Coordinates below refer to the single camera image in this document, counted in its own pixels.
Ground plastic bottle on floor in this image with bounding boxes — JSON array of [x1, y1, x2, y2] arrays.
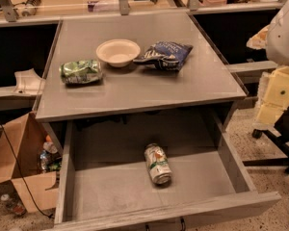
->
[[0, 193, 26, 217]]

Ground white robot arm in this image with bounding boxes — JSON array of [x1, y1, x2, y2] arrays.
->
[[247, 0, 289, 130]]

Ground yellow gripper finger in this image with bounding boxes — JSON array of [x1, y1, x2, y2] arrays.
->
[[254, 66, 289, 126], [247, 26, 269, 50]]

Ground black office chair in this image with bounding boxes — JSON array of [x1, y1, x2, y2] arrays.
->
[[244, 108, 289, 174]]

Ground grey counter cabinet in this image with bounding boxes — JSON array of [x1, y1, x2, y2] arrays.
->
[[36, 12, 246, 150]]

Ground grey bracket left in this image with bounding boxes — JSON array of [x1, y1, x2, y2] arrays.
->
[[13, 68, 45, 95]]

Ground green chip bag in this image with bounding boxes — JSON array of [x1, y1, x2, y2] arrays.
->
[[60, 60, 103, 85]]

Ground grey open drawer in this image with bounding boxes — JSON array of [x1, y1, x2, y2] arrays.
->
[[54, 108, 280, 231]]

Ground blue chip bag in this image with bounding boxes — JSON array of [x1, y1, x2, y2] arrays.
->
[[133, 41, 194, 71]]

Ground brown cardboard box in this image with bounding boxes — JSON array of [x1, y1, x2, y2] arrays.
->
[[0, 113, 58, 213]]

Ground grey metal post left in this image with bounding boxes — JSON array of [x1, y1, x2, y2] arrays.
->
[[0, 0, 18, 22]]

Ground white paper bowl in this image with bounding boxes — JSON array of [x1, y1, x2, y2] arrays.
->
[[96, 39, 141, 67]]

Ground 7up soda can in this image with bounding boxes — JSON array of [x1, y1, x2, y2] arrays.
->
[[144, 143, 172, 185]]

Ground black cable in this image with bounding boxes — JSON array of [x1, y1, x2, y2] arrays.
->
[[0, 101, 55, 219]]

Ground bottles in cardboard box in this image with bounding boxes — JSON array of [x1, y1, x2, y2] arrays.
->
[[39, 135, 62, 173]]

